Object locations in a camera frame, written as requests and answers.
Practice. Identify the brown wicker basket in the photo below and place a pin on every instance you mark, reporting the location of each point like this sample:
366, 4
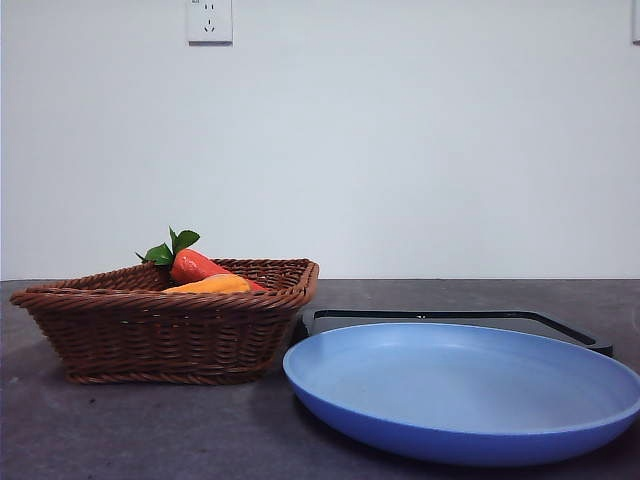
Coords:
150, 335

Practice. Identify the orange carrot with green leaves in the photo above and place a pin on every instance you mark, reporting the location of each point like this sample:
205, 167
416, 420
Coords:
192, 265

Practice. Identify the yellow-orange corn cob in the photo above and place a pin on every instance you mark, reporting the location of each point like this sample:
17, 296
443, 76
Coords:
220, 284

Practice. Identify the black rectangular tray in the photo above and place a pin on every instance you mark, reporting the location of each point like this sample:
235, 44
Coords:
450, 316

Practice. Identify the blue round plate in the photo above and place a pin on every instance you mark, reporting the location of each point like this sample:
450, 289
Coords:
450, 400

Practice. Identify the white wall socket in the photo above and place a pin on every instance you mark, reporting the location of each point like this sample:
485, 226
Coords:
210, 22

